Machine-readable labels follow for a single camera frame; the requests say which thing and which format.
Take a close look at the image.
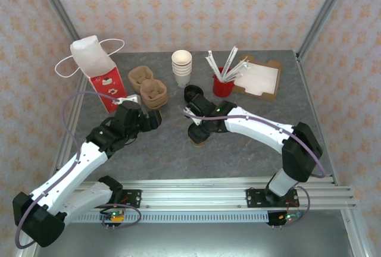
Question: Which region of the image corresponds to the white paper napkin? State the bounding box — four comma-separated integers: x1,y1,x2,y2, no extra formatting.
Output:
235,62,280,96

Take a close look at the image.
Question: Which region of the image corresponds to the red and white paper bag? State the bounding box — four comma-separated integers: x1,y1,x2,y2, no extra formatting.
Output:
54,34,128,114

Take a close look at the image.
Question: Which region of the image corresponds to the red mug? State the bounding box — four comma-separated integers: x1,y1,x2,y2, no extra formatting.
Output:
212,67,235,99

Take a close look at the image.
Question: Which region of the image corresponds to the black plastic cup lid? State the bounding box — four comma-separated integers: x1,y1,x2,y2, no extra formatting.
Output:
183,84,205,103

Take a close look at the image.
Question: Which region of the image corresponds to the brown cardboard tray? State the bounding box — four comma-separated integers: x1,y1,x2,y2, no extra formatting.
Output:
232,54,283,102

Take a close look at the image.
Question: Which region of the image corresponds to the small yellow circuit board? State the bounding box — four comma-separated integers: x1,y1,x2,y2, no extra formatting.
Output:
99,209,126,224

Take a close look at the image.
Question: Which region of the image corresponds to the grey metal panel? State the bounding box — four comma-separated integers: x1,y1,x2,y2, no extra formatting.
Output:
17,221,366,257

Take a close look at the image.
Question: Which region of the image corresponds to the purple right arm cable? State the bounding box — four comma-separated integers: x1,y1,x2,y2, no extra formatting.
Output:
177,105,326,228

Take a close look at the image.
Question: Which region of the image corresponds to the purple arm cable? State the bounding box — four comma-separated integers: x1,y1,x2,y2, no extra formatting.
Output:
15,90,141,249
177,105,326,228

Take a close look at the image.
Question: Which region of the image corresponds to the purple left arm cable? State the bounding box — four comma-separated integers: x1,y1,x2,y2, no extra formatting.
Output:
15,90,141,249

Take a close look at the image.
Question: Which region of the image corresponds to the aluminium side rail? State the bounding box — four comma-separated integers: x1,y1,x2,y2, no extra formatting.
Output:
46,75,90,187
295,51,339,186

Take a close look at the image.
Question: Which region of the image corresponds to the aluminium mounting rail beam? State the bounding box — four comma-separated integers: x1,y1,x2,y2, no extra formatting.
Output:
31,178,357,211

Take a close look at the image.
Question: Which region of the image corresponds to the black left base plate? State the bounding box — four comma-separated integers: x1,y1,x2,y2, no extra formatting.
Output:
88,189,142,209

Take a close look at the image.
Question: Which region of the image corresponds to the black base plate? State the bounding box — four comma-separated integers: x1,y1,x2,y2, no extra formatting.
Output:
88,189,142,209
245,188,299,209

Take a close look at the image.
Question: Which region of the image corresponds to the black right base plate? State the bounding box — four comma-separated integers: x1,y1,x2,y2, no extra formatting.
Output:
245,188,299,209

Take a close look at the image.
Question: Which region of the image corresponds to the slotted grey cable duct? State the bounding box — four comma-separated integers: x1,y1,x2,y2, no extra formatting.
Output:
43,211,271,222

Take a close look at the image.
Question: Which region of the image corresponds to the aluminium frame post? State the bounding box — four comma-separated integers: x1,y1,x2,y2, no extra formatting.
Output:
31,0,81,42
296,0,355,61

